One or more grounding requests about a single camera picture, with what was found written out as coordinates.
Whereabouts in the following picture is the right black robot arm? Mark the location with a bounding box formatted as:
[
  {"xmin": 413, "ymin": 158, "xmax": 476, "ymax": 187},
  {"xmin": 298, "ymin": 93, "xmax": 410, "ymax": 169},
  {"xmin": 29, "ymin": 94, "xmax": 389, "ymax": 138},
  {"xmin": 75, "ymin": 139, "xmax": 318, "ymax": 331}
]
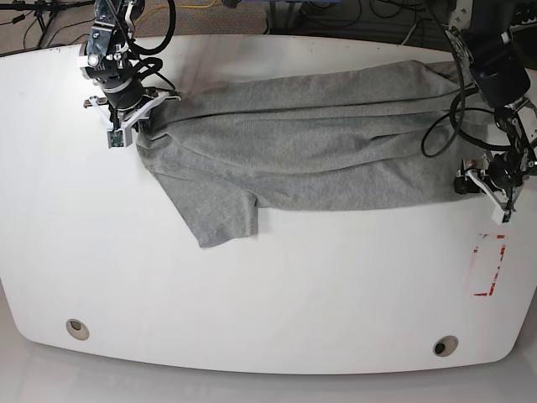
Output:
[{"xmin": 78, "ymin": 1, "xmax": 180, "ymax": 148}]

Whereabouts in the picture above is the left table cable grommet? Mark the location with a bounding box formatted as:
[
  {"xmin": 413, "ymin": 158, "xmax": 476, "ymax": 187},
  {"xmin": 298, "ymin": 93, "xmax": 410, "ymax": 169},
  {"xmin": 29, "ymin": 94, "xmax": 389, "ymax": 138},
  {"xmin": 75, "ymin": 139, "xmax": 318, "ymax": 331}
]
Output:
[{"xmin": 65, "ymin": 319, "xmax": 90, "ymax": 341}]

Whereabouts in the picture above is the white cable on floor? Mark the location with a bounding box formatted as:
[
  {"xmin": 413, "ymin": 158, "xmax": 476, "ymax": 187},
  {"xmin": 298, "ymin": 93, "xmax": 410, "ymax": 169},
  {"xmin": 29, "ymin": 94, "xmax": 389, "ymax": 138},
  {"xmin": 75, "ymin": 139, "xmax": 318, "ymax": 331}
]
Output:
[{"xmin": 400, "ymin": 19, "xmax": 446, "ymax": 46}]

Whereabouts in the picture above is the right table cable grommet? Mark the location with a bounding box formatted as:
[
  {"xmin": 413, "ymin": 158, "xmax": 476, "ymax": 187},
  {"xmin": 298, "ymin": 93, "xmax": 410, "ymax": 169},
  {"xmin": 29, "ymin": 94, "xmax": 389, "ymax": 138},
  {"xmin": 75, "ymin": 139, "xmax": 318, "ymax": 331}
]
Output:
[{"xmin": 433, "ymin": 335, "xmax": 458, "ymax": 358}]

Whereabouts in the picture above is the right gripper body with white bracket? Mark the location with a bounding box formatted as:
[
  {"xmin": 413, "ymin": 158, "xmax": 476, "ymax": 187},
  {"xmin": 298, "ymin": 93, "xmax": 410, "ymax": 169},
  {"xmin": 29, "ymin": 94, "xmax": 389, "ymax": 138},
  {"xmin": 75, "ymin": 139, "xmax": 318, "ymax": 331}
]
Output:
[{"xmin": 83, "ymin": 79, "xmax": 180, "ymax": 149}]

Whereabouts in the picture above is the red tape rectangle marking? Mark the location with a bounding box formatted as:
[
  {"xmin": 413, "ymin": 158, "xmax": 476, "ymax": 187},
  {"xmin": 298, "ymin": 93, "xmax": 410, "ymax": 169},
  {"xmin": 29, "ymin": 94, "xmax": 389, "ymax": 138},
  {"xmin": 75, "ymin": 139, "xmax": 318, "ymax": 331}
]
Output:
[{"xmin": 469, "ymin": 234, "xmax": 507, "ymax": 297}]

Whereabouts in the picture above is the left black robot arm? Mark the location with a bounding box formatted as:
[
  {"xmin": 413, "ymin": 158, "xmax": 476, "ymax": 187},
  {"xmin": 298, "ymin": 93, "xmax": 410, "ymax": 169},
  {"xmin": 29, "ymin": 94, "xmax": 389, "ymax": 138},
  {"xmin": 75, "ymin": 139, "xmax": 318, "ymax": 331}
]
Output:
[{"xmin": 449, "ymin": 1, "xmax": 536, "ymax": 224}]

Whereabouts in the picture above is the left gripper body with white bracket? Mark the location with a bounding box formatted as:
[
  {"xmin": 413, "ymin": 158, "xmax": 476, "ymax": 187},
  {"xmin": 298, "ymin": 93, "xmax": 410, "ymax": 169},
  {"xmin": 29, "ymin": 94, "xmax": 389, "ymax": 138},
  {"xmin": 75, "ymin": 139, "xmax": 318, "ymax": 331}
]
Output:
[{"xmin": 456, "ymin": 153, "xmax": 527, "ymax": 223}]

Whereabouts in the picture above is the table cable grommet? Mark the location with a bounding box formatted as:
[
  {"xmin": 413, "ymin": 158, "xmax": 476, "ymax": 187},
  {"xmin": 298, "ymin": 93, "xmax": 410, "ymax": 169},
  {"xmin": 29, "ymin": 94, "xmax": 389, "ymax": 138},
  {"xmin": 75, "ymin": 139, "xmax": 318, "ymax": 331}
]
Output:
[
  {"xmin": 65, "ymin": 319, "xmax": 90, "ymax": 341},
  {"xmin": 433, "ymin": 335, "xmax": 458, "ymax": 358}
]

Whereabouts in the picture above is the yellow cable on floor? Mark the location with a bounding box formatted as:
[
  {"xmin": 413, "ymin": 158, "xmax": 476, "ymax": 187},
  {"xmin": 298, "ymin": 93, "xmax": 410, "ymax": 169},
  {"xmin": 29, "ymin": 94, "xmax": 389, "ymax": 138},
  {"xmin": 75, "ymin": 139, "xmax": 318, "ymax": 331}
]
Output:
[{"xmin": 133, "ymin": 0, "xmax": 216, "ymax": 26}]

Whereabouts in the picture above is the grey T-shirt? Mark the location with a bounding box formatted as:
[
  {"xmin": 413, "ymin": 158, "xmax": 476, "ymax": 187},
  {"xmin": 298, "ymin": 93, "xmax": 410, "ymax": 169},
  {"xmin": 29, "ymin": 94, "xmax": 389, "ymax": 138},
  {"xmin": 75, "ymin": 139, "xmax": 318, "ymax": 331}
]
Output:
[{"xmin": 137, "ymin": 60, "xmax": 482, "ymax": 248}]

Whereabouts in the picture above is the black tripod stand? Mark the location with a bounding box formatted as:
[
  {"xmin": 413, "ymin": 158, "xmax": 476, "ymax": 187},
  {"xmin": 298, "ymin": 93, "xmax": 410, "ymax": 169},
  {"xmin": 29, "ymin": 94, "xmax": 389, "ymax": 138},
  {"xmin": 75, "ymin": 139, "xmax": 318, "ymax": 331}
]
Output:
[{"xmin": 1, "ymin": 0, "xmax": 95, "ymax": 50}]

